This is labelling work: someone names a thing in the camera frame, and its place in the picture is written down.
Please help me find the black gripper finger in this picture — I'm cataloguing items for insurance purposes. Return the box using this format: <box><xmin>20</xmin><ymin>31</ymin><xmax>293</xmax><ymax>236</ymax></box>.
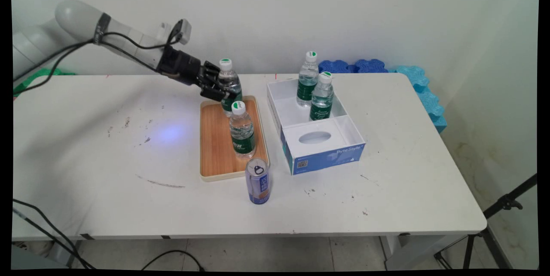
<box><xmin>199</xmin><ymin>81</ymin><xmax>232</xmax><ymax>102</ymax></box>
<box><xmin>202</xmin><ymin>61</ymin><xmax>222</xmax><ymax>81</ymax></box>

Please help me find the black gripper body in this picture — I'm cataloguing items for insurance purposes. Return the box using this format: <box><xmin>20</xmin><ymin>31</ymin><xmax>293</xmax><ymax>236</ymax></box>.
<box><xmin>156</xmin><ymin>46</ymin><xmax>206</xmax><ymax>88</ymax></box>

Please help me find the green label water bottle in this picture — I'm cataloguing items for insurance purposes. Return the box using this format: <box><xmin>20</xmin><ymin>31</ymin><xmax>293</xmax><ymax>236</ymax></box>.
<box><xmin>296</xmin><ymin>51</ymin><xmax>319</xmax><ymax>107</ymax></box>
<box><xmin>229</xmin><ymin>101</ymin><xmax>257</xmax><ymax>159</ymax></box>
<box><xmin>217</xmin><ymin>58</ymin><xmax>243</xmax><ymax>117</ymax></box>
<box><xmin>309</xmin><ymin>71</ymin><xmax>335</xmax><ymax>121</ymax></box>

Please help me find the wooden tray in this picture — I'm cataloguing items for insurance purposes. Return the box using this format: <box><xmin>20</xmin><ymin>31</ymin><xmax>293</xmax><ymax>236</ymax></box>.
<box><xmin>199</xmin><ymin>95</ymin><xmax>270</xmax><ymax>182</ymax></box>

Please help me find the blue drink can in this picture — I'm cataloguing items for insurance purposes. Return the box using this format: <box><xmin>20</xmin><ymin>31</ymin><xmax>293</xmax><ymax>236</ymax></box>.
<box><xmin>245</xmin><ymin>157</ymin><xmax>271</xmax><ymax>205</ymax></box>

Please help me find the white blue cardboard box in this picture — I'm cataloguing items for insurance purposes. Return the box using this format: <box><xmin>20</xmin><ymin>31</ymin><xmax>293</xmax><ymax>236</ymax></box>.
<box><xmin>266</xmin><ymin>79</ymin><xmax>367</xmax><ymax>176</ymax></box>

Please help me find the dark blue foam piece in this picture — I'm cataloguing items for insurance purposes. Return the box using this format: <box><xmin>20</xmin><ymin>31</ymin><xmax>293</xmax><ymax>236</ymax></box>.
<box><xmin>354</xmin><ymin>58</ymin><xmax>389</xmax><ymax>74</ymax></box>
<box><xmin>318</xmin><ymin>60</ymin><xmax>356</xmax><ymax>74</ymax></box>

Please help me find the light blue foam piece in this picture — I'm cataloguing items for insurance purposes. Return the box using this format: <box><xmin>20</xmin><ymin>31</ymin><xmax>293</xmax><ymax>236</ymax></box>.
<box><xmin>388</xmin><ymin>65</ymin><xmax>430</xmax><ymax>93</ymax></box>
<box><xmin>415</xmin><ymin>87</ymin><xmax>448</xmax><ymax>134</ymax></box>

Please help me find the white table leg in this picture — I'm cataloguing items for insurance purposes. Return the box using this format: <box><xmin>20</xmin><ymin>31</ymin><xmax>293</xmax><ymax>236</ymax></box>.
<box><xmin>380</xmin><ymin>234</ymin><xmax>469</xmax><ymax>271</ymax></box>

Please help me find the black tripod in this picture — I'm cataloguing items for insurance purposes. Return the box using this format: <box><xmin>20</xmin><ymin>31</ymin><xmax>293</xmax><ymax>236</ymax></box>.
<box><xmin>434</xmin><ymin>173</ymin><xmax>538</xmax><ymax>270</ymax></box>

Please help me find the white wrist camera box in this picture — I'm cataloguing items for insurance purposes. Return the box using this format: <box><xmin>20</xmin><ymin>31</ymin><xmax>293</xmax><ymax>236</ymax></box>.
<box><xmin>156</xmin><ymin>18</ymin><xmax>193</xmax><ymax>47</ymax></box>

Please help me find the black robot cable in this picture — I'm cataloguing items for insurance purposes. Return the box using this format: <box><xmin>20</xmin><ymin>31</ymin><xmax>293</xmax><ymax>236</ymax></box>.
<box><xmin>13</xmin><ymin>40</ymin><xmax>172</xmax><ymax>96</ymax></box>
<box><xmin>13</xmin><ymin>19</ymin><xmax>183</xmax><ymax>83</ymax></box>

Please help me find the grey tape strap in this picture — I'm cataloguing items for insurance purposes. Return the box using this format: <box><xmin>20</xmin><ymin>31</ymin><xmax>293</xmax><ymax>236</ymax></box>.
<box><xmin>93</xmin><ymin>12</ymin><xmax>112</xmax><ymax>46</ymax></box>

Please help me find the black looped floor cable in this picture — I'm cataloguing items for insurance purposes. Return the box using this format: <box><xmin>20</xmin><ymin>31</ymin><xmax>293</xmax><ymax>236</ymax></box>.
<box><xmin>141</xmin><ymin>249</ymin><xmax>205</xmax><ymax>272</ymax></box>

